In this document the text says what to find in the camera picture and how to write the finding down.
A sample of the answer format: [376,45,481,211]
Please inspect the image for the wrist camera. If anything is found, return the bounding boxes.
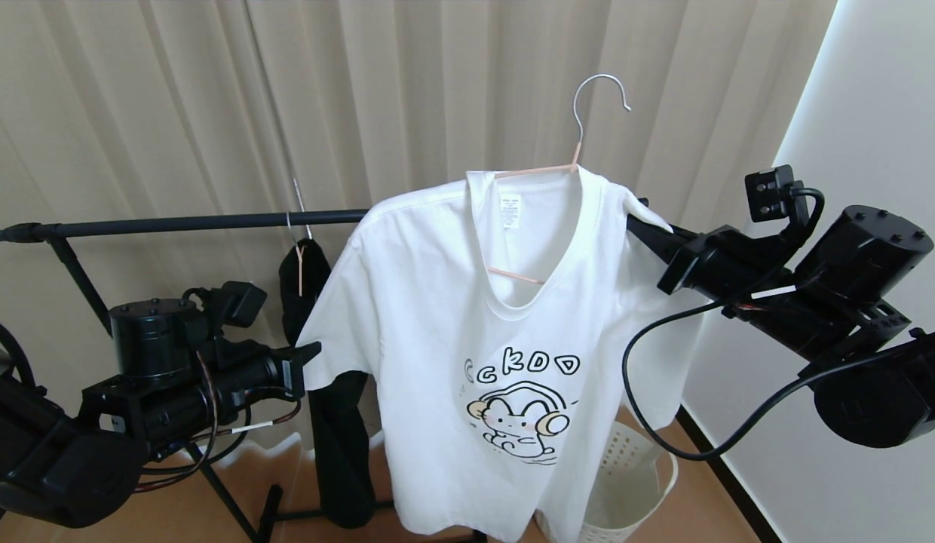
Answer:
[745,164,826,235]
[182,281,268,333]

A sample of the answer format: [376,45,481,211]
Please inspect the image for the white laundry basket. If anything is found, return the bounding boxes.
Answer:
[535,421,679,543]

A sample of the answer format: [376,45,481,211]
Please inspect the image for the black clothes rack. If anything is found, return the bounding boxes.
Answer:
[0,198,649,543]

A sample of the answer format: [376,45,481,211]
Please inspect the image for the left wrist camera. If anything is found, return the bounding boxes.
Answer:
[182,281,268,333]

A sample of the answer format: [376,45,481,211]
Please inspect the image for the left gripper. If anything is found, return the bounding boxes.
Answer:
[211,347,310,412]

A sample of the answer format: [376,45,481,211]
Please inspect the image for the black shorts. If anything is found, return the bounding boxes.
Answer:
[279,241,378,529]

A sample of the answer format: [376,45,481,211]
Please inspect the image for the pink clothes hanger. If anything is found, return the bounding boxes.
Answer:
[287,213,308,296]
[488,74,633,286]

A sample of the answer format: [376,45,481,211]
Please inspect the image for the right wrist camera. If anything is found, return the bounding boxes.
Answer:
[745,164,826,235]

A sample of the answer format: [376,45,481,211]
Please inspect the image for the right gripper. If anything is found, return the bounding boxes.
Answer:
[658,225,785,302]

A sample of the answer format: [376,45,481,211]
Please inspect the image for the white printed garment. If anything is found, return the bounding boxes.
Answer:
[296,167,706,543]

